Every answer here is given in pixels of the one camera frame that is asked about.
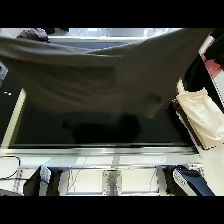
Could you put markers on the purple garment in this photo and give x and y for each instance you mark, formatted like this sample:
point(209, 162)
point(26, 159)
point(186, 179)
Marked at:
point(33, 34)

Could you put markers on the red garment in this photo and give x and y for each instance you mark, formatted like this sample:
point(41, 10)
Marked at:
point(213, 66)

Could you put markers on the grey-brown shirt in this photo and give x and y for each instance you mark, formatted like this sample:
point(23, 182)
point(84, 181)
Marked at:
point(100, 76)

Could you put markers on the black garment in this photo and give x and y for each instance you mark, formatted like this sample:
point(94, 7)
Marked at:
point(196, 76)

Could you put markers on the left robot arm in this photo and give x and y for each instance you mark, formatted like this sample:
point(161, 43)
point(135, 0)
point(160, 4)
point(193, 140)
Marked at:
point(41, 181)

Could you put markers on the dark brown garment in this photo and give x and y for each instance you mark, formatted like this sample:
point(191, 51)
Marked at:
point(186, 121)

